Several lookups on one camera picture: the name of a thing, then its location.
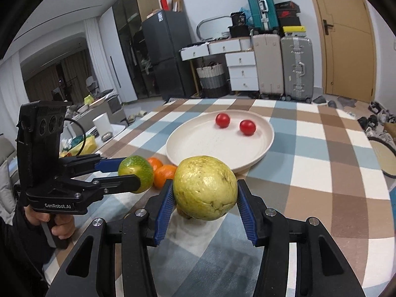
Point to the cardboard box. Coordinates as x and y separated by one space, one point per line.
177 3

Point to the green orange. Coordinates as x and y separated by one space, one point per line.
136 168

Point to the yellow black shoe box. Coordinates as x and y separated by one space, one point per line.
294 31

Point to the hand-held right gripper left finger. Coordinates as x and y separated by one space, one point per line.
164 213

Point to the group of assorted shoes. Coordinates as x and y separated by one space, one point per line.
379 114

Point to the white cylindrical bin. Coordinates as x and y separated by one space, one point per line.
101 123

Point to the black printed bag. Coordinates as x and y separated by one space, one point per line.
238 19

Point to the checkered tablecloth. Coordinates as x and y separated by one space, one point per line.
309 167

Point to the red black shoe box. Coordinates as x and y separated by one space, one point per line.
287 13

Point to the wooden door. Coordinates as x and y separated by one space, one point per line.
343 37

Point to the person's left hand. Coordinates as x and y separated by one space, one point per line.
63 227

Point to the white rug with striped border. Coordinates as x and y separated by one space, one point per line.
173 100

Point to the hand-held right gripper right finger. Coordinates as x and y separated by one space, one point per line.
247 219

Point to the beige suitcase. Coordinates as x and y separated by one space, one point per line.
267 65

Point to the teal suitcase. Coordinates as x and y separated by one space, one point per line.
258 6

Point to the dark glass wardrobe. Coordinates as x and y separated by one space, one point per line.
130 37

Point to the yellow-green guava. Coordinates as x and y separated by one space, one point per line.
204 188

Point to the pair of beige slippers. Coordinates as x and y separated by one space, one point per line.
136 117

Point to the black refrigerator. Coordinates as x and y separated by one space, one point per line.
170 55

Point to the person's left forearm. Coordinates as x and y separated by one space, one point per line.
21 247

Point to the white desk with drawers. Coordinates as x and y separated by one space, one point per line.
241 68

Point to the plain black shoe box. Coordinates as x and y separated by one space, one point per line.
289 21

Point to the black storage box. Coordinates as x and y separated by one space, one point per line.
239 31

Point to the orange tangerine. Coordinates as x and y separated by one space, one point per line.
164 176
154 163

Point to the silver suitcase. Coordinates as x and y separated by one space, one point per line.
297 68

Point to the curved metal tube frame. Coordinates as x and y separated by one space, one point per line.
201 24

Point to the blue plastic bag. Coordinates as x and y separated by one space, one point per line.
248 14

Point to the grey white woven basket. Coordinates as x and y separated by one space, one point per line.
212 79

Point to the cream round plate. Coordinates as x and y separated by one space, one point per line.
204 142

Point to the round tan cushion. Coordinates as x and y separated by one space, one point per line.
385 157

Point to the grey slipper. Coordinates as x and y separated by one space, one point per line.
318 99
333 103

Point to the red cherry tomato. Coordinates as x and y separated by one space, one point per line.
222 120
247 126

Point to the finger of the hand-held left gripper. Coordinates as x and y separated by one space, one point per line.
106 164
120 183

